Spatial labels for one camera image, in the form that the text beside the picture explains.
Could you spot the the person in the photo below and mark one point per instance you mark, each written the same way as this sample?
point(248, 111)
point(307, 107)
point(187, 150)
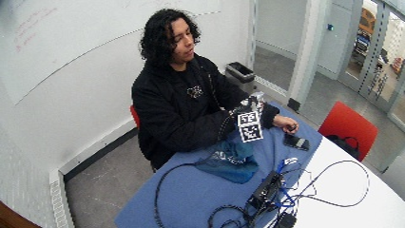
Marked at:
point(177, 104)

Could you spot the grey trash bin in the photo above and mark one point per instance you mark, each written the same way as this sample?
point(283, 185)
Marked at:
point(240, 75)

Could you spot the black power adapter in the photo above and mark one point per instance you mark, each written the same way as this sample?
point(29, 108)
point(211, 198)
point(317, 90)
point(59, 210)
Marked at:
point(287, 220)

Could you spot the white whiteboard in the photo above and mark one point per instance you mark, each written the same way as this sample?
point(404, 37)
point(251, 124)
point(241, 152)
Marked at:
point(76, 41)

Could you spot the blue cloth bag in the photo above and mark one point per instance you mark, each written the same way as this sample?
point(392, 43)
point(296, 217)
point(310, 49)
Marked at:
point(229, 160)

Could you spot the white marker cube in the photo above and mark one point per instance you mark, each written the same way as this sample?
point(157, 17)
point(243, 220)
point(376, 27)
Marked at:
point(249, 127)

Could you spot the black door stop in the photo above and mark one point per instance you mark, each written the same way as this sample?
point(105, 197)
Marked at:
point(293, 104)

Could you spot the black electronics box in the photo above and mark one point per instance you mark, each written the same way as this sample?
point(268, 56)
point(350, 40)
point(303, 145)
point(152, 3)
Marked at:
point(267, 190)

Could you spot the black bag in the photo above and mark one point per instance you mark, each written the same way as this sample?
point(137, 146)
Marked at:
point(345, 144)

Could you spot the glass door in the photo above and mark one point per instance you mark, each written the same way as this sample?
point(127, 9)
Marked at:
point(381, 53)

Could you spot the small black object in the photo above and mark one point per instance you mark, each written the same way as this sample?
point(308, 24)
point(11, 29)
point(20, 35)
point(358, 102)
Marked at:
point(291, 128)

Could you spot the blue tablecloth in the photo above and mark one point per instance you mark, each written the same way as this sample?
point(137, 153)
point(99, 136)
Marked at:
point(197, 193)

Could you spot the black smartphone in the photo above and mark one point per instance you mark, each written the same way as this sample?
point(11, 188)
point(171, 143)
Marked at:
point(296, 142)

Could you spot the brown wooden furniture corner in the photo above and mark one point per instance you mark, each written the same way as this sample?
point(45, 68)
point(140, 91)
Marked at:
point(12, 218)

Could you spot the white connector plug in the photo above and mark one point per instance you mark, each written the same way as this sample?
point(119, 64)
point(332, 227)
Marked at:
point(291, 161)

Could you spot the white baseboard heater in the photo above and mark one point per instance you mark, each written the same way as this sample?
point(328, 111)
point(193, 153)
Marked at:
point(59, 199)

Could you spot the blue wall switch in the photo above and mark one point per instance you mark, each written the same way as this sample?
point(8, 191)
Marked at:
point(329, 27)

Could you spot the red chair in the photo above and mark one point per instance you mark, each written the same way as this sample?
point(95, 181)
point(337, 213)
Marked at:
point(349, 126)
point(135, 116)

